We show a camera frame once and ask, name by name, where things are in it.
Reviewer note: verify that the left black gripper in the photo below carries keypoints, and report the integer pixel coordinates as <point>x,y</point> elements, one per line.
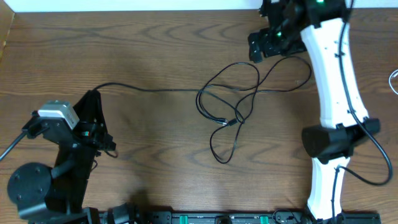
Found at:
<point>90,131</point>

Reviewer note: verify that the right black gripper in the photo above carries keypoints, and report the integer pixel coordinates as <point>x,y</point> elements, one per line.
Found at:
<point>263,37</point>

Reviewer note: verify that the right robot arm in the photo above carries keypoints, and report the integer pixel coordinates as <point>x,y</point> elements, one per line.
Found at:
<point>321,29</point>

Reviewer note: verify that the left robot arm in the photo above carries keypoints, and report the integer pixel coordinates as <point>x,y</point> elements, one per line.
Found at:
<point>42,193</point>

